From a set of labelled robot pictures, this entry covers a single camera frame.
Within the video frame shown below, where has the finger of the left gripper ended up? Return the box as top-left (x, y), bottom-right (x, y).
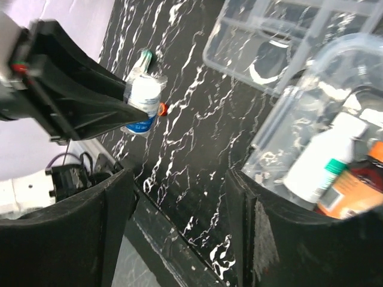
top-left (11, 20), bottom-right (148, 141)

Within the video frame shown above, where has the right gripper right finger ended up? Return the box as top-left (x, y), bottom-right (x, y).
top-left (224, 169), bottom-right (382, 286)

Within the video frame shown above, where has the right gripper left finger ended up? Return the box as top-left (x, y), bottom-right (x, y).
top-left (1, 170), bottom-right (135, 286)

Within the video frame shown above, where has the blue white ointment tube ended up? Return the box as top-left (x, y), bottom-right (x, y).
top-left (120, 49), bottom-right (168, 138)

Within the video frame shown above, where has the small orange coin item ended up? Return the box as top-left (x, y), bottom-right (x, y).
top-left (158, 102), bottom-right (168, 117)

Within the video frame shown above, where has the white plastic bottle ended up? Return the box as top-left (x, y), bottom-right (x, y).
top-left (283, 112), bottom-right (367, 203)

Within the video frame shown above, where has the brown medicine bottle orange cap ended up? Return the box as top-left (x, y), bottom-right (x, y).
top-left (317, 141), bottom-right (382, 219)

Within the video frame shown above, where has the clear medicine kit box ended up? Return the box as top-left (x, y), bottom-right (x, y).
top-left (241, 32), bottom-right (383, 221)

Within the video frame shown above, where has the clear divided organizer tray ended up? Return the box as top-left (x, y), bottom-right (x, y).
top-left (203, 1), bottom-right (382, 94)

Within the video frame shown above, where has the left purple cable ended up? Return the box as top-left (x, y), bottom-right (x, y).
top-left (47, 152), bottom-right (81, 171)

